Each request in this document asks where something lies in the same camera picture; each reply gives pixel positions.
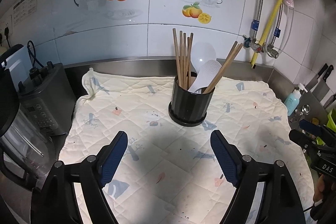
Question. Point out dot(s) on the person's right hand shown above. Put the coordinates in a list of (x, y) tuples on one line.
[(319, 188)]

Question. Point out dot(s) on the cream quilted printed cloth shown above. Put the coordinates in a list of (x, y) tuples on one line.
[(147, 98)]

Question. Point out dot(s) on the thin white tube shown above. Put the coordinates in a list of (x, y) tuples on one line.
[(291, 19)]

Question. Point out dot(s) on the black ribbed utensil holder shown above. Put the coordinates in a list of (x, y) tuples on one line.
[(189, 106)]

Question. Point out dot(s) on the steel angle valve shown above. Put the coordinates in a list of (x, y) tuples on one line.
[(273, 52)]

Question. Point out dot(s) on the white dotted rice paddle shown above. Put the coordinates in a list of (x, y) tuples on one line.
[(210, 73)]

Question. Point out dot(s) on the pile of wooden chopsticks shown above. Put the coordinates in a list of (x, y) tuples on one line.
[(225, 64)]

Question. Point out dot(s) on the blender jar with black lid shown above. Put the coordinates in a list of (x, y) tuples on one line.
[(18, 134)]

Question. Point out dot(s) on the pink paper label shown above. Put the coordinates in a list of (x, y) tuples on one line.
[(290, 2)]

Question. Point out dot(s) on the green plastic dish rack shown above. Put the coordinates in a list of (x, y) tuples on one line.
[(332, 121)]

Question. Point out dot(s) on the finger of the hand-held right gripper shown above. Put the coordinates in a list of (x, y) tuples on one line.
[(311, 127), (302, 138)]

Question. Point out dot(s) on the printed wall chart sticker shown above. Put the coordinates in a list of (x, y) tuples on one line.
[(25, 7)]

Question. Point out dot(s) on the blue soap pump bottle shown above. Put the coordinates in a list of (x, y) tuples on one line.
[(292, 100)]

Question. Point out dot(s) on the black blender base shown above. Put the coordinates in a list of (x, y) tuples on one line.
[(44, 106)]

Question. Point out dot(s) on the white plastic soup spoon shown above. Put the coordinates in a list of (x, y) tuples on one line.
[(204, 53)]

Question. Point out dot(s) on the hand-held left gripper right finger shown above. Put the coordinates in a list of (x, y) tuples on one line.
[(225, 158)]

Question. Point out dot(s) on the white wall socket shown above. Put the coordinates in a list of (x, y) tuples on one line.
[(6, 32)]

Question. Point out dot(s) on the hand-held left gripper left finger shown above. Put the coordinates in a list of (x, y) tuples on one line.
[(115, 158)]

